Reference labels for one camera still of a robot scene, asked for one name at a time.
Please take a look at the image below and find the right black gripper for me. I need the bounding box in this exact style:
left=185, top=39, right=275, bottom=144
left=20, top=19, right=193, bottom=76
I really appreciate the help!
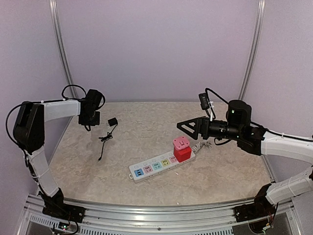
left=178, top=116, right=243, bottom=140

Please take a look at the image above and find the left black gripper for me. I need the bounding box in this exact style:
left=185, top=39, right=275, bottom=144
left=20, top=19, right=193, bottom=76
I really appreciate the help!
left=78, top=109, right=100, bottom=126

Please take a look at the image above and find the pink square adapter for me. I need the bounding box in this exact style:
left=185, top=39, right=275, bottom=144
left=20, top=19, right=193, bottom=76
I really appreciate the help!
left=173, top=136, right=190, bottom=151

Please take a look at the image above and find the black charger plug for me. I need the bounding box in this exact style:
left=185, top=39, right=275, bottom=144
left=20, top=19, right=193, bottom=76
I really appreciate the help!
left=108, top=117, right=118, bottom=127

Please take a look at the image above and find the thin black charger cable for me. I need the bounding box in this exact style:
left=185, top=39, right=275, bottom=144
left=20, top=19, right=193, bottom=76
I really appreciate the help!
left=97, top=124, right=118, bottom=162

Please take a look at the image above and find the red cube socket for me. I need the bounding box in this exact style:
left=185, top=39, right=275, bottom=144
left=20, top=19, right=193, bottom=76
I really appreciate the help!
left=173, top=147, right=192, bottom=163

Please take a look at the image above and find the white power strip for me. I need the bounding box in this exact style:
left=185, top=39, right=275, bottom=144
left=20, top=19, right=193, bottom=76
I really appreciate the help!
left=129, top=150, right=196, bottom=183

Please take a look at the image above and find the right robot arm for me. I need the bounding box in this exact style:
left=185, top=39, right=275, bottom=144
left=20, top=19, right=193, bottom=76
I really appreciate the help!
left=177, top=100, right=313, bottom=217

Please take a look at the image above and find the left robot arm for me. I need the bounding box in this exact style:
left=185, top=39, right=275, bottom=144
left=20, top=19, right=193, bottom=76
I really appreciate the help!
left=13, top=89, right=106, bottom=197

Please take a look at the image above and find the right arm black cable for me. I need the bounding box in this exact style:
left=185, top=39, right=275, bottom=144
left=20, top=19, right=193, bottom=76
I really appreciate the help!
left=204, top=87, right=313, bottom=142

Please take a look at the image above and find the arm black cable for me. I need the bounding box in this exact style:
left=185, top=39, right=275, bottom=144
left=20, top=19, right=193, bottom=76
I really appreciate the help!
left=5, top=84, right=106, bottom=147
left=204, top=87, right=313, bottom=142

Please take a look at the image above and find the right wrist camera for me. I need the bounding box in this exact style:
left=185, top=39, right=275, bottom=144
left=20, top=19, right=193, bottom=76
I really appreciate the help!
left=198, top=93, right=214, bottom=119

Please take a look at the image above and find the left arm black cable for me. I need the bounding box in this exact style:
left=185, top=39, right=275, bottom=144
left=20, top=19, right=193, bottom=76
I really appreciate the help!
left=5, top=84, right=106, bottom=147

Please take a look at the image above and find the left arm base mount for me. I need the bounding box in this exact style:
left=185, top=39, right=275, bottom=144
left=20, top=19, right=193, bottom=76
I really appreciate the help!
left=39, top=188, right=86, bottom=223

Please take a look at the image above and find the aluminium front rail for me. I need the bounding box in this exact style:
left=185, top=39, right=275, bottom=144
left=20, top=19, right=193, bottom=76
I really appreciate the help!
left=13, top=194, right=304, bottom=235

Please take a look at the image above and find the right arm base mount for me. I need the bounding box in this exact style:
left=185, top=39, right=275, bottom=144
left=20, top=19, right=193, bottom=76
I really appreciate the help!
left=233, top=184, right=276, bottom=222

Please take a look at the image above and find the left aluminium frame post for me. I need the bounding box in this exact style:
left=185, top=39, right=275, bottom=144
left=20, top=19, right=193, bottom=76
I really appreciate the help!
left=48, top=0, right=74, bottom=85

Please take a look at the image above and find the aluminium frame post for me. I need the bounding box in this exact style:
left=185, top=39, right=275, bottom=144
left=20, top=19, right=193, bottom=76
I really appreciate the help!
left=48, top=0, right=74, bottom=85
left=238, top=0, right=266, bottom=100

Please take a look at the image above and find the right aluminium frame post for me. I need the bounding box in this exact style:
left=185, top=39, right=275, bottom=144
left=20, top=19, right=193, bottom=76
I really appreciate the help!
left=238, top=0, right=266, bottom=100

